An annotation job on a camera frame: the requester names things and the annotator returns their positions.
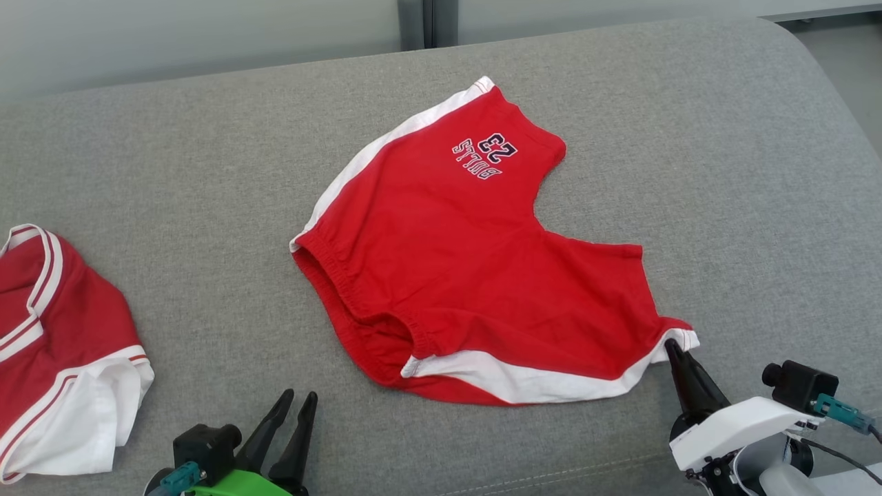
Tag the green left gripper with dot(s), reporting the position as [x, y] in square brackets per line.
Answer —
[234, 486]

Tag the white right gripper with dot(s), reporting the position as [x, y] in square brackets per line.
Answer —
[744, 427]

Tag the red Bulls 23 jersey shirt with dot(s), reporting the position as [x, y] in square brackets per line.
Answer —
[69, 317]

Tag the red shorts white side stripes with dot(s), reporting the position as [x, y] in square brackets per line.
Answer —
[448, 262]

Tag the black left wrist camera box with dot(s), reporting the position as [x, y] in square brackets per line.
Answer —
[203, 448]

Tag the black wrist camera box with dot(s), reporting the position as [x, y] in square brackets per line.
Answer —
[803, 386]
[203, 448]

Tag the teal left camera connector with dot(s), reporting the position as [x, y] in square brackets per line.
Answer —
[180, 477]

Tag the teal camera connector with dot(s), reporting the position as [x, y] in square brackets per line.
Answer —
[844, 412]
[180, 477]

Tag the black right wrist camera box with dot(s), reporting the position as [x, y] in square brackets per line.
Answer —
[803, 386]

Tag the teal right camera connector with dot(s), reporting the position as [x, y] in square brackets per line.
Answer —
[844, 412]

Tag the grey metal partition post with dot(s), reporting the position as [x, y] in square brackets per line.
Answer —
[412, 24]

